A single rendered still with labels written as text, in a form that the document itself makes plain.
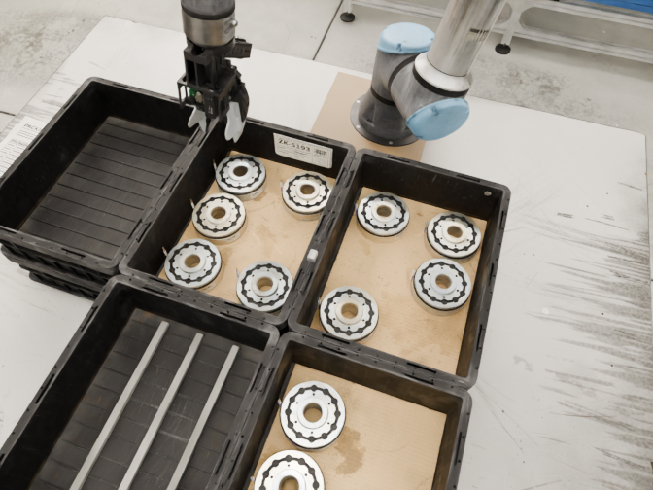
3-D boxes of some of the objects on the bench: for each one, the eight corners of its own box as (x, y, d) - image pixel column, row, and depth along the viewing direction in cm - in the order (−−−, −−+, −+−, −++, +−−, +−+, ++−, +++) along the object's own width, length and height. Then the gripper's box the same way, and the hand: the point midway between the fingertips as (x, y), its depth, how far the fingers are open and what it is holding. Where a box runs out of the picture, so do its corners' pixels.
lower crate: (124, 148, 126) (108, 112, 116) (233, 179, 122) (225, 145, 111) (27, 281, 106) (-4, 253, 96) (153, 324, 102) (134, 299, 91)
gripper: (154, 39, 71) (173, 148, 88) (233, 64, 70) (236, 170, 87) (184, 10, 76) (195, 119, 93) (257, 33, 75) (256, 139, 92)
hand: (222, 128), depth 91 cm, fingers open, 5 cm apart
